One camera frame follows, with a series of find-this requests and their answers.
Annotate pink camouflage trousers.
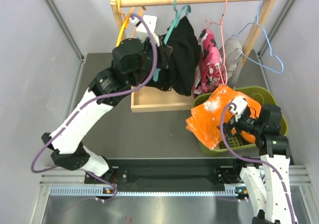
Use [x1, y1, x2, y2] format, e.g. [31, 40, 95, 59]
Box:
[192, 28, 227, 97]

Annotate black trousers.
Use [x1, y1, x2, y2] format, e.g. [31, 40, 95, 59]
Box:
[146, 16, 201, 96]

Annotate pink wire hanger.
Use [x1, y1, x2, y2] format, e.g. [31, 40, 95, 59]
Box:
[205, 0, 228, 86]

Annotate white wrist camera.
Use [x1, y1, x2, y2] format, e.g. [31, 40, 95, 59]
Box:
[129, 14, 161, 47]
[229, 97, 248, 122]

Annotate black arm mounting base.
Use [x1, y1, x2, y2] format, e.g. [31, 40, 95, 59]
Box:
[100, 166, 243, 184]

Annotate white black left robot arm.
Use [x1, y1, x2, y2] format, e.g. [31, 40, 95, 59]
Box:
[42, 35, 172, 183]

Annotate grey trousers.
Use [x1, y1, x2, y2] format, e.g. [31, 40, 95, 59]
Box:
[224, 38, 243, 88]

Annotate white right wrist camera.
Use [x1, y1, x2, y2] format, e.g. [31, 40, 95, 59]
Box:
[229, 97, 248, 122]

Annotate teal plastic hanger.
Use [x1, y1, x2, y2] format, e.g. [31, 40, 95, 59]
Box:
[163, 0, 191, 68]

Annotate orange plastic hanger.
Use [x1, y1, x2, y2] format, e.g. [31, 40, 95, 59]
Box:
[116, 0, 147, 47]

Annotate grey slotted cable duct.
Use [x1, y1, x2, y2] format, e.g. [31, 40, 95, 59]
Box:
[49, 185, 247, 197]

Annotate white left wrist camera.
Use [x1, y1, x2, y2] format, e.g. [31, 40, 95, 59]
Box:
[129, 14, 161, 47]

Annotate blue wire hanger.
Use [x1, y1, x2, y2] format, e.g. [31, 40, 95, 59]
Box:
[231, 0, 285, 74]

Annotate olive green plastic basket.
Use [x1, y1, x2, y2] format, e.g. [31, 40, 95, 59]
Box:
[193, 85, 290, 156]

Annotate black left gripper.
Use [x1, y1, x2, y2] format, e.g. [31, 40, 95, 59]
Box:
[130, 35, 172, 88]

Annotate wooden clothes rack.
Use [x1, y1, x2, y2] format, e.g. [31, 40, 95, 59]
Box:
[110, 0, 276, 112]

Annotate orange white trousers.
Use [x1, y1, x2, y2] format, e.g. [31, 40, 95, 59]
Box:
[186, 86, 261, 150]

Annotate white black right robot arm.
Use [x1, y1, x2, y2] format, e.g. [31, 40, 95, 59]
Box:
[219, 99, 298, 224]

